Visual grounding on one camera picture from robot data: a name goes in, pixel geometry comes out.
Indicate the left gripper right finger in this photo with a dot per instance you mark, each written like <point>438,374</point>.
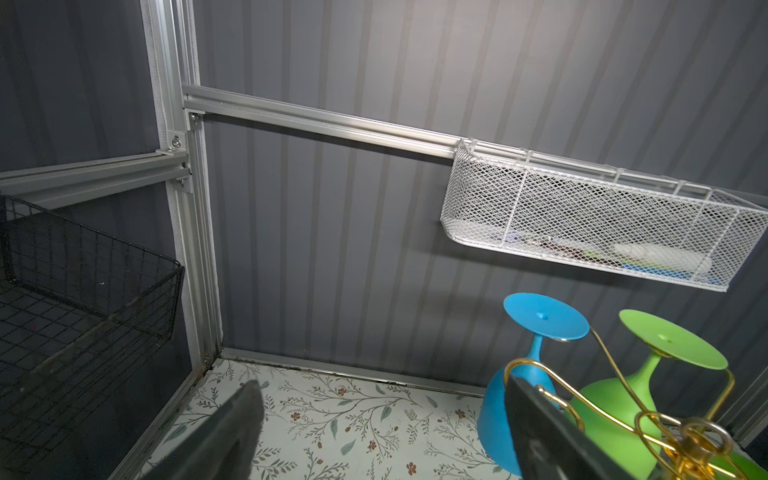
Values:
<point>547,445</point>

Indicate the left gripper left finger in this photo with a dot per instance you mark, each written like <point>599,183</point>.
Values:
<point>224,446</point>

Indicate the green wine glass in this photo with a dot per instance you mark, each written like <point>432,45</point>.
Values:
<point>751,469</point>
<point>665,339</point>

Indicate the gold wire glass rack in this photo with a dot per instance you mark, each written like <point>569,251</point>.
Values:
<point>682,447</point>

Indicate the black wire side basket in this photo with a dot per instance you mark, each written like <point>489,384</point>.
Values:
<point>81,311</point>

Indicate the white mesh wall basket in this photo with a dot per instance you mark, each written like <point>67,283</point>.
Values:
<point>553,209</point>

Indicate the aluminium frame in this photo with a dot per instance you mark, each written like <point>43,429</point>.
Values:
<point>325,249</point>

